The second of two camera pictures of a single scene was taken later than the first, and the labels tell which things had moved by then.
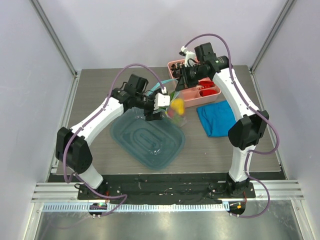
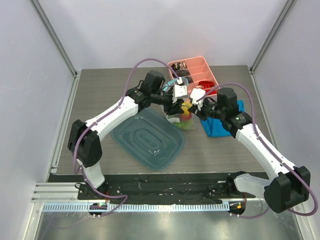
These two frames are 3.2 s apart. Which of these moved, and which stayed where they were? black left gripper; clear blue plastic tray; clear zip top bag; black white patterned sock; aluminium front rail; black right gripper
Moved: clear zip top bag; black left gripper; black right gripper
Stayed: black white patterned sock; aluminium front rail; clear blue plastic tray
